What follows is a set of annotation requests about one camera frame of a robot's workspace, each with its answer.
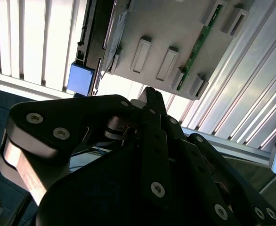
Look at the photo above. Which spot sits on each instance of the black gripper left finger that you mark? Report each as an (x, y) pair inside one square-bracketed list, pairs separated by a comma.
[(58, 113)]

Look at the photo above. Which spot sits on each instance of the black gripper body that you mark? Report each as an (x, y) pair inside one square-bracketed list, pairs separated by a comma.
[(93, 200)]

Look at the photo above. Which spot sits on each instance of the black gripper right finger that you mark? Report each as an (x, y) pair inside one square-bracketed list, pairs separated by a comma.
[(204, 160)]

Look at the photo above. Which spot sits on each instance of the hard disk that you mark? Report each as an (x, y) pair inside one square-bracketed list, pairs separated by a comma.
[(80, 77)]

